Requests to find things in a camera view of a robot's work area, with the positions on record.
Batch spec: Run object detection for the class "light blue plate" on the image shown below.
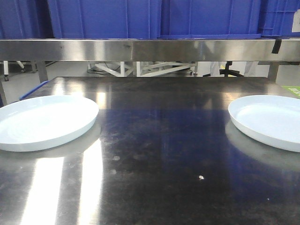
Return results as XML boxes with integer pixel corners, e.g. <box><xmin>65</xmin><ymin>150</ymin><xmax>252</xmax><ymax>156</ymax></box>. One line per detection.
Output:
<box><xmin>228</xmin><ymin>95</ymin><xmax>300</xmax><ymax>152</ymax></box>
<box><xmin>0</xmin><ymin>95</ymin><xmax>99</xmax><ymax>152</ymax></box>

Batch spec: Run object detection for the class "black office chair base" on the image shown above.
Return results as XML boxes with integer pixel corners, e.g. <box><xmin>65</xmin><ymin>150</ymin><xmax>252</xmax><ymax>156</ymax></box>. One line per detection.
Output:
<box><xmin>203</xmin><ymin>61</ymin><xmax>244</xmax><ymax>77</ymax></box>

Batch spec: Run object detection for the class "centre blue plastic crate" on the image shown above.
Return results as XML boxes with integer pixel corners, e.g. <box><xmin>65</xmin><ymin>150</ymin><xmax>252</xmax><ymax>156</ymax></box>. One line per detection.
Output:
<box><xmin>160</xmin><ymin>0</ymin><xmax>261</xmax><ymax>39</ymax></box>

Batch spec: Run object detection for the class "blue plastic crate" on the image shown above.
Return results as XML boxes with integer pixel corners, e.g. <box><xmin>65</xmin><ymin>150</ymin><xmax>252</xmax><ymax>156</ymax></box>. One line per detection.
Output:
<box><xmin>47</xmin><ymin>0</ymin><xmax>162</xmax><ymax>39</ymax></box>
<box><xmin>258</xmin><ymin>0</ymin><xmax>300</xmax><ymax>38</ymax></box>
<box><xmin>160</xmin><ymin>0</ymin><xmax>261</xmax><ymax>39</ymax></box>

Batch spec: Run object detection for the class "left blue plastic crate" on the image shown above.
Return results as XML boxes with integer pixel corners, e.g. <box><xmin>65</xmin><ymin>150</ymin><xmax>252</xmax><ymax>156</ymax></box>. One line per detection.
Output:
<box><xmin>47</xmin><ymin>0</ymin><xmax>162</xmax><ymax>39</ymax></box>

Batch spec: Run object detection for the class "black tape strip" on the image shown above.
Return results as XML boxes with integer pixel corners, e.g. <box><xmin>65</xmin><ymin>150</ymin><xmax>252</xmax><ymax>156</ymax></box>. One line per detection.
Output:
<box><xmin>271</xmin><ymin>38</ymin><xmax>282</xmax><ymax>54</ymax></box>

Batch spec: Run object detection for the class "right blue plastic crate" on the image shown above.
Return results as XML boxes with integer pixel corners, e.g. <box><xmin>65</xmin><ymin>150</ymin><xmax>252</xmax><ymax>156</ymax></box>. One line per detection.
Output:
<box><xmin>258</xmin><ymin>0</ymin><xmax>300</xmax><ymax>38</ymax></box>

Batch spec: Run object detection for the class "far left blue crate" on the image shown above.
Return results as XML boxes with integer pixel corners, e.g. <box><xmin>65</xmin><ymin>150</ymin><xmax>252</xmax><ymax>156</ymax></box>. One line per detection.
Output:
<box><xmin>0</xmin><ymin>0</ymin><xmax>53</xmax><ymax>39</ymax></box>

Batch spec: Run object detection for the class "white metal frame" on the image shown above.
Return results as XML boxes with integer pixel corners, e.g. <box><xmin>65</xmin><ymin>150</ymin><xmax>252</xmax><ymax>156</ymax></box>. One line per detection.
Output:
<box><xmin>87</xmin><ymin>61</ymin><xmax>198</xmax><ymax>77</ymax></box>

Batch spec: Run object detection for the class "stainless steel shelf rail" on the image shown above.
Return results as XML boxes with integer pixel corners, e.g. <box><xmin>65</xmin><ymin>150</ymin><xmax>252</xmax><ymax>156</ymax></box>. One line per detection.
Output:
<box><xmin>0</xmin><ymin>39</ymin><xmax>300</xmax><ymax>61</ymax></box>

